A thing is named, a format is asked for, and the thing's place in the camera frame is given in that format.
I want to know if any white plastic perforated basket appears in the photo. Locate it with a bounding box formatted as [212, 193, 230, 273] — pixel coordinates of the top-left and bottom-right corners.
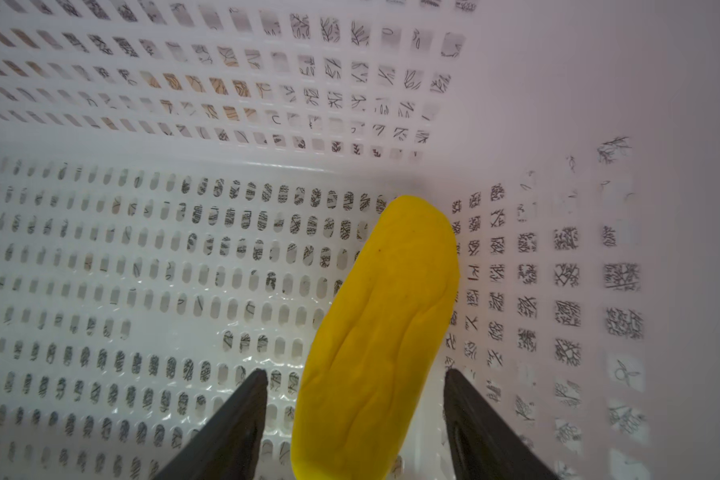
[0, 1, 720, 479]

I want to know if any yellow bell pepper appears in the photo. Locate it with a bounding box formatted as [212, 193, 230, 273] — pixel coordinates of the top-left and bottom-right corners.
[291, 195, 460, 479]

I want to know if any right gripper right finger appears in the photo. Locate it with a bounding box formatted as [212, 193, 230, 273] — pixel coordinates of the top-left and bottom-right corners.
[443, 369, 557, 480]

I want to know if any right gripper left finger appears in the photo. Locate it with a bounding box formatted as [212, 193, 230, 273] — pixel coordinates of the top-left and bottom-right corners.
[156, 369, 268, 480]

